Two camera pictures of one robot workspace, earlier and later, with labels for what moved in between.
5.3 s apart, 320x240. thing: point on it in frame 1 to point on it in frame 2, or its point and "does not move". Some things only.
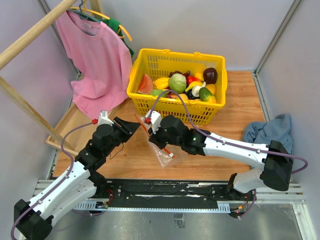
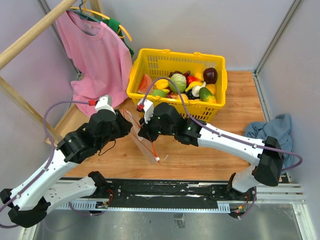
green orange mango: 205,95 does not move
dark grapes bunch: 171,73 does not move
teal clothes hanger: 83,15 does not move
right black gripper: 153,138 to 145,130
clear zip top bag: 170,155 to 146,145
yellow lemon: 211,88 does not move
